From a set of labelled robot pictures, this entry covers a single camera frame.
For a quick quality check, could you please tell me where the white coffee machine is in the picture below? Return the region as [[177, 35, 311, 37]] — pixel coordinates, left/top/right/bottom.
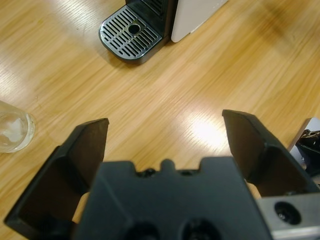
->
[[99, 0, 230, 65]]

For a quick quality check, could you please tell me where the metal drip tray grille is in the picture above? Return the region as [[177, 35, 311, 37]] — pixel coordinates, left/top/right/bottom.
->
[[99, 5, 163, 65]]

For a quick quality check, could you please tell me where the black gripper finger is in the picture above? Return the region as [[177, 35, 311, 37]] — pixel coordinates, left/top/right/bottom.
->
[[4, 117, 111, 236], [221, 109, 320, 200]]

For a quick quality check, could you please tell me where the clear drinking glass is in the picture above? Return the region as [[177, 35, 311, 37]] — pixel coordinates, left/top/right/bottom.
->
[[0, 99, 36, 154]]

